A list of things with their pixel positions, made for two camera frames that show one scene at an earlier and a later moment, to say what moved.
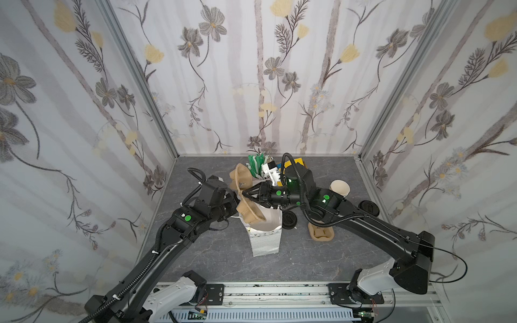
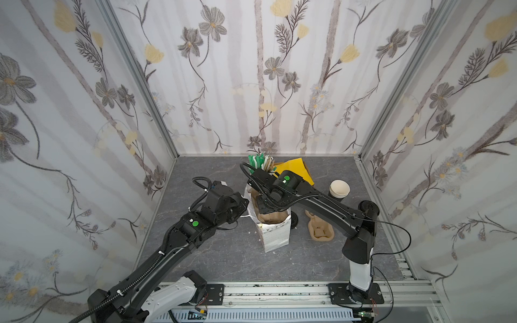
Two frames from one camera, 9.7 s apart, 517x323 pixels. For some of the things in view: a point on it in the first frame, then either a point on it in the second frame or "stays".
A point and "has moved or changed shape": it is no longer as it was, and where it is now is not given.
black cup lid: x=369 y=207 stays
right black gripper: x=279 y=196 stays
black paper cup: x=340 y=186 stays
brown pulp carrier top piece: x=241 y=178 to x=270 y=217
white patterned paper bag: x=265 y=235 has moved or changed shape
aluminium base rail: x=318 y=296 stays
